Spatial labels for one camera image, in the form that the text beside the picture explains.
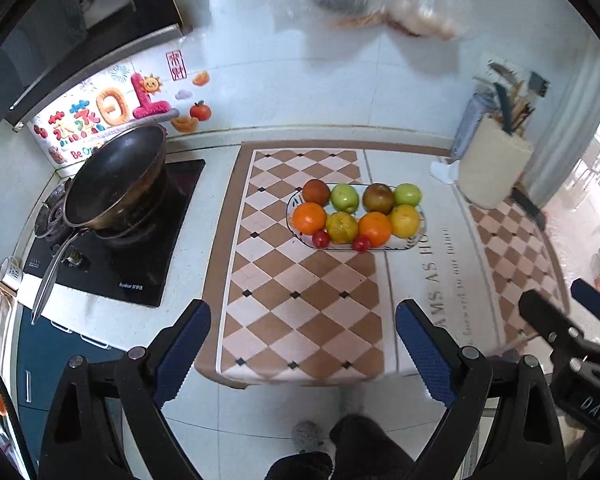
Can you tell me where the small green apple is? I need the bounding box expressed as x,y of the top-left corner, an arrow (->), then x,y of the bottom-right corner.
329,183 -> 360,214

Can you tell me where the yellow round fruit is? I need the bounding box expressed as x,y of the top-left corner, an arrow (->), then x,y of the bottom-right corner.
389,204 -> 420,240

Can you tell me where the large orange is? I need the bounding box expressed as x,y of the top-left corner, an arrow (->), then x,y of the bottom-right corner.
358,211 -> 392,248

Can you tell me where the beige cylindrical utensil holder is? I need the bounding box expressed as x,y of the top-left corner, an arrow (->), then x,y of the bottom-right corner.
457,116 -> 534,209

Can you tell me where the black range hood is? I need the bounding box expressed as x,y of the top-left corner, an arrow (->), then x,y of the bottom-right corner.
0,0 -> 184,127

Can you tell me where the floral ceramic oval plate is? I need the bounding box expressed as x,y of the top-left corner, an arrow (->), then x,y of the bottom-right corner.
286,183 -> 427,252

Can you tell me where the large green apple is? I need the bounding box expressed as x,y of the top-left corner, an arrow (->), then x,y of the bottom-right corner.
393,183 -> 422,207

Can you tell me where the checkered brown pink mat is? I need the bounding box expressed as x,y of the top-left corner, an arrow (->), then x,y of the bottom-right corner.
196,143 -> 569,388

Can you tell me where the wooden chopsticks bundle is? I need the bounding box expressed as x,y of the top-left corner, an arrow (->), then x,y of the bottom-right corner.
507,81 -> 534,136

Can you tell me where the black wok pan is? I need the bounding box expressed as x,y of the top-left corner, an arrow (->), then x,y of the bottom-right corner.
31,125 -> 166,323

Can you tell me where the small orange tangerine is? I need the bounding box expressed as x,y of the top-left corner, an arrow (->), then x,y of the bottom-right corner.
291,203 -> 327,235

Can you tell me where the blue lower cabinet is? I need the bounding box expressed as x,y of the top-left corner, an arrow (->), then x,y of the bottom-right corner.
16,307 -> 123,469

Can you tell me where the teal handled knife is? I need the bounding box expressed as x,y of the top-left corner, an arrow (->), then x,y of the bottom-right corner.
494,82 -> 513,136

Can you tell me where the yellow bumpy citrus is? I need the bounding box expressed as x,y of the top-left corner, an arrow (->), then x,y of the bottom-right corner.
325,211 -> 358,245

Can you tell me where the red cherry tomato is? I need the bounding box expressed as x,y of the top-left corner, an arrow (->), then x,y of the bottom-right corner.
352,235 -> 372,252
312,230 -> 330,249

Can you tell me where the red brown apple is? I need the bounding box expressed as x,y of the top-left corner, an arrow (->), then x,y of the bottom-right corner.
362,183 -> 396,214

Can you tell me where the dark red plum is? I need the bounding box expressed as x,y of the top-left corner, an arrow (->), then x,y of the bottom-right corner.
301,179 -> 332,207

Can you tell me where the black induction cooktop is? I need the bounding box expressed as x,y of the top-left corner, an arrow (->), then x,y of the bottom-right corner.
19,159 -> 204,308

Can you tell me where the white folded tissue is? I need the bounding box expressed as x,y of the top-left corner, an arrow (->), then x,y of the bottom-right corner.
430,160 -> 460,185

